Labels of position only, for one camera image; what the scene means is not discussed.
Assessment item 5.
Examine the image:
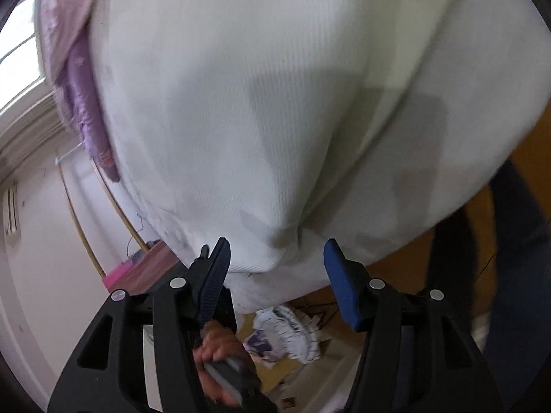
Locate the white purple printed cloth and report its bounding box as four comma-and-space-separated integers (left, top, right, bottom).
243, 305, 328, 366

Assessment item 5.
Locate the pink grey striped towel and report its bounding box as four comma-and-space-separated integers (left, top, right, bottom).
102, 241, 179, 293

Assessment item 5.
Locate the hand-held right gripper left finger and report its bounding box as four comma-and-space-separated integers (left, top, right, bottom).
47, 237, 237, 413

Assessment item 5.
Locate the white air conditioner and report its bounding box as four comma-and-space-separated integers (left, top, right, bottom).
2, 181, 21, 238

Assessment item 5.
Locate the window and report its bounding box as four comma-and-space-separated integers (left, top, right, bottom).
0, 0, 56, 117

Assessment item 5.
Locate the purple floral quilt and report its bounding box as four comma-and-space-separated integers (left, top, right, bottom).
37, 0, 121, 183

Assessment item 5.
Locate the person's dark pants leg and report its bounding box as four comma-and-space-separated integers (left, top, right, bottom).
430, 159, 551, 413

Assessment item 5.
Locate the wooden barre rail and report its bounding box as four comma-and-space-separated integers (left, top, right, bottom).
92, 161, 147, 250
56, 159, 106, 278

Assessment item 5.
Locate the white button jacket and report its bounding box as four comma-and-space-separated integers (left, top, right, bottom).
88, 0, 551, 315

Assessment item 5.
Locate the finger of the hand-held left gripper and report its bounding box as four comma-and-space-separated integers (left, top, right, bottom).
192, 244, 212, 274

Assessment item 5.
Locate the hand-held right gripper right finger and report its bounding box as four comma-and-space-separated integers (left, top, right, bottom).
324, 238, 504, 413

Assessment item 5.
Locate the person's left hand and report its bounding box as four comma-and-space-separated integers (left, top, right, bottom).
193, 320, 259, 406

